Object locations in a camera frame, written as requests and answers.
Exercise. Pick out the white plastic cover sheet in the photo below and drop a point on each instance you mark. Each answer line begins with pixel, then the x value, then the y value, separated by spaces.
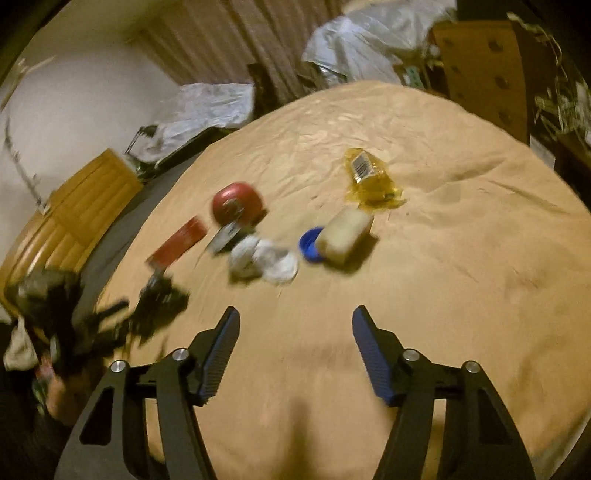
pixel 360 41
pixel 203 110

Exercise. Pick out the beige foam block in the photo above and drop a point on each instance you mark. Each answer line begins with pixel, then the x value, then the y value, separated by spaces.
pixel 346 233

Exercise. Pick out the brown curtain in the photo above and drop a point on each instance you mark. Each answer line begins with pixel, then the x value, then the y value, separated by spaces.
pixel 221 37

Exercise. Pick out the red round tin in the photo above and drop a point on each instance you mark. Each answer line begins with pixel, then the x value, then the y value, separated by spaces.
pixel 235 201

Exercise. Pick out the dark grey bed sheet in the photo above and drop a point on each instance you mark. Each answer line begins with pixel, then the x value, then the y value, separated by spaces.
pixel 117 242

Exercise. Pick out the black plastic wrapper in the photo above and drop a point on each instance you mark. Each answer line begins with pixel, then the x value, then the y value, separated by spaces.
pixel 159 300

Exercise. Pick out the wall socket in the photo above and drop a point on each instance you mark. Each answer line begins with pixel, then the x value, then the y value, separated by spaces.
pixel 46 210

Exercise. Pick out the black desk lamp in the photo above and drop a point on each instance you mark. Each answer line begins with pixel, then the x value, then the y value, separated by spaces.
pixel 147 138

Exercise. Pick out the yellow plastic wrapper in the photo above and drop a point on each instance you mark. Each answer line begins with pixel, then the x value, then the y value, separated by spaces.
pixel 369 184

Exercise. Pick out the blue bottle cap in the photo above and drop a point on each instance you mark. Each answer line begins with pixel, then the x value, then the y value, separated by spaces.
pixel 310 244

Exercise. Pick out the pink box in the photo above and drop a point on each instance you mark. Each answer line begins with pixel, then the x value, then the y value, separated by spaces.
pixel 178 242

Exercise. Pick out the person's left hand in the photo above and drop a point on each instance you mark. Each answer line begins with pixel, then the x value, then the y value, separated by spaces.
pixel 60 397

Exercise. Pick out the white crumpled wrapper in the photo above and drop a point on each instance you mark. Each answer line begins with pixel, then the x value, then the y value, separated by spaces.
pixel 268 263

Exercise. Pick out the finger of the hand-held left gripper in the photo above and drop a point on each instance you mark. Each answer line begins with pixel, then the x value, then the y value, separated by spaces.
pixel 115 313

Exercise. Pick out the wooden dresser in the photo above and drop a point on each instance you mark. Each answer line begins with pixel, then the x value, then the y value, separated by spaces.
pixel 480 69

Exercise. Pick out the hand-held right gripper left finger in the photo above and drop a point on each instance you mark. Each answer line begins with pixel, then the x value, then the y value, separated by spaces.
pixel 221 355

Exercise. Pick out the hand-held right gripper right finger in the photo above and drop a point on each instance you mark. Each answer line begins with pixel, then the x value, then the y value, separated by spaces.
pixel 371 355

